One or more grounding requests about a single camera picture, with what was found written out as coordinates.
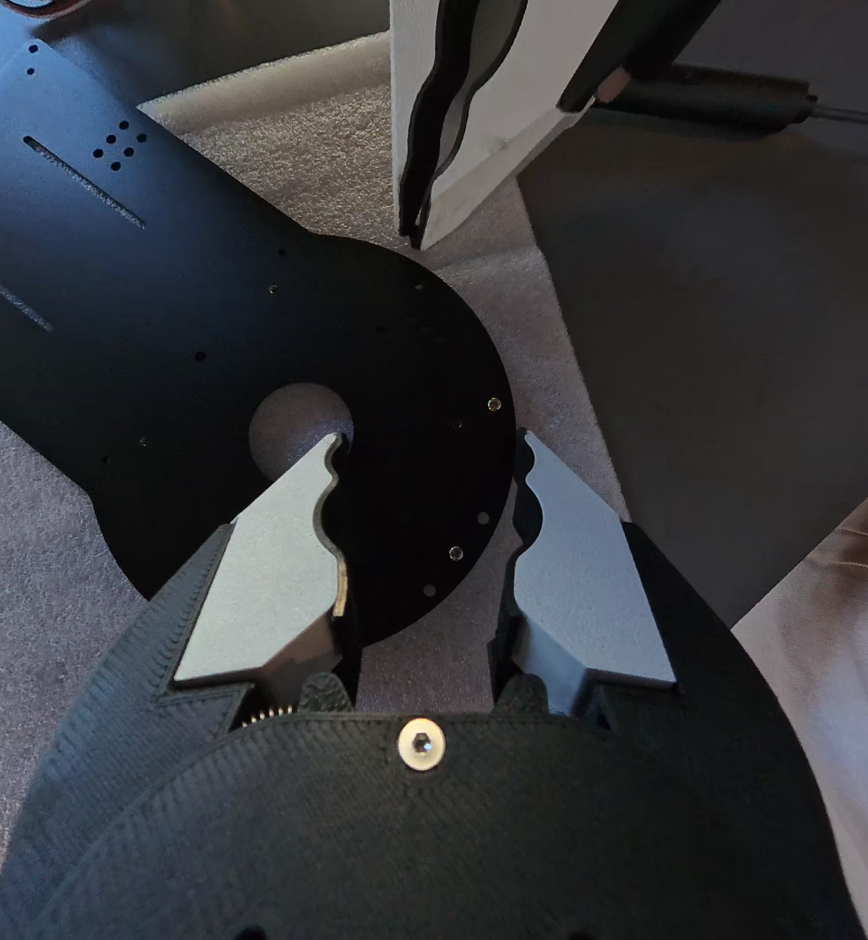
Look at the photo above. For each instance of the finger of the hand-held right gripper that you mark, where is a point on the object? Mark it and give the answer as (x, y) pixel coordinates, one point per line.
(529, 110)
(412, 88)

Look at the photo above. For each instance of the black screwdriver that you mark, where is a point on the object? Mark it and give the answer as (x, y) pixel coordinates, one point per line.
(735, 99)

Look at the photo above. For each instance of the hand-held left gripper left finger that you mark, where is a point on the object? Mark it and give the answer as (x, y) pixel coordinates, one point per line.
(265, 587)

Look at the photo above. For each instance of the grey foam sheet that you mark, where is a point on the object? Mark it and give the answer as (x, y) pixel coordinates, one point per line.
(294, 147)

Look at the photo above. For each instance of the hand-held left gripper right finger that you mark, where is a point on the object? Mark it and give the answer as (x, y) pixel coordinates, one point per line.
(588, 587)

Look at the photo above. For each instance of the black metal base plate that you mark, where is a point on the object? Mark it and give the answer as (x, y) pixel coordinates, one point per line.
(184, 294)

